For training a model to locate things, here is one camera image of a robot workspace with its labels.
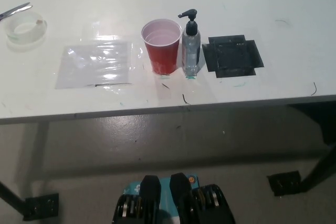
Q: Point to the red plastic cup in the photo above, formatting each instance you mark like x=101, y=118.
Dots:
x=162, y=56

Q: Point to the black tape patch on table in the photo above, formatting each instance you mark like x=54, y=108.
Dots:
x=231, y=56

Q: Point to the clear tape roll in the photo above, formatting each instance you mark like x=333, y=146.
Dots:
x=26, y=39

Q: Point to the clear pump soap bottle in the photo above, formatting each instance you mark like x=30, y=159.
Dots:
x=190, y=51

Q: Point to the clear plastic sheet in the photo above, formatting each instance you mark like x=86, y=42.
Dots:
x=92, y=64

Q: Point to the robot body black teal blocks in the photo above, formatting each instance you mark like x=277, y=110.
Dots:
x=149, y=195

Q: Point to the silver scissors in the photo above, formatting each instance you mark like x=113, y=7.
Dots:
x=18, y=9

